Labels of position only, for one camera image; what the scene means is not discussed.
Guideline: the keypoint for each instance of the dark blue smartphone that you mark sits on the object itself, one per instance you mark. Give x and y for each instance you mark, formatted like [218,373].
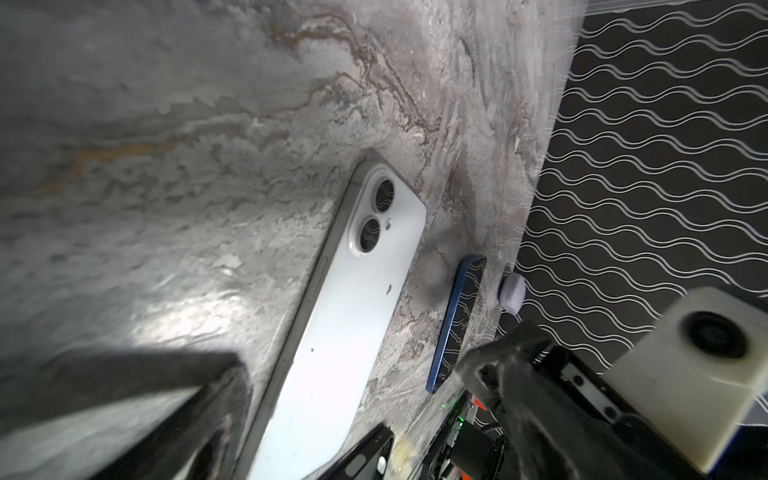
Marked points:
[462,299]

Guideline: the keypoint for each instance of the black phone case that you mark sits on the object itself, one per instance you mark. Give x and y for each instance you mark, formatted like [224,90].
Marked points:
[367,460]

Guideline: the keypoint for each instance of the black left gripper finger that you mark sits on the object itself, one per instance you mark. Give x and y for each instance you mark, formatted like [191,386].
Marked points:
[123,414]

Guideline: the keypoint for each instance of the white smartphone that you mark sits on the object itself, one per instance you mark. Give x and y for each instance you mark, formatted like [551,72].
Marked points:
[321,374]

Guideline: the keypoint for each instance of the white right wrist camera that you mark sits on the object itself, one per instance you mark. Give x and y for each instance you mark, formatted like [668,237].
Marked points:
[696,376]

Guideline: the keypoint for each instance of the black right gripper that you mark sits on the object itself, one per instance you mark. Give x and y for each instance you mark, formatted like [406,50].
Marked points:
[552,435]

